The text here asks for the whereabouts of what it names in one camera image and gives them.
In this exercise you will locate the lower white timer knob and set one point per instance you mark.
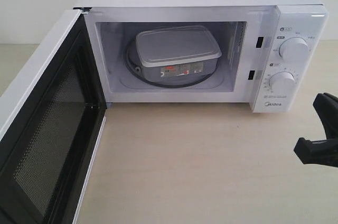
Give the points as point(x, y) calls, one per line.
point(282, 82)

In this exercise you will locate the upper white power knob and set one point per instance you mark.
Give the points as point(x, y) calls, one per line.
point(294, 49)

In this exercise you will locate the white microwave door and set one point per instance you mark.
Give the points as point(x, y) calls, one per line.
point(52, 117)

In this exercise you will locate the white lidded plastic container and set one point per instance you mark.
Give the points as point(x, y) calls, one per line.
point(177, 52)

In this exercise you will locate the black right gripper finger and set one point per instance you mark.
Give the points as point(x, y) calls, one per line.
point(317, 152)
point(325, 105)

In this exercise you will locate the white Midea microwave oven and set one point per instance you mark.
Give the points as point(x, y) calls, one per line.
point(248, 32)

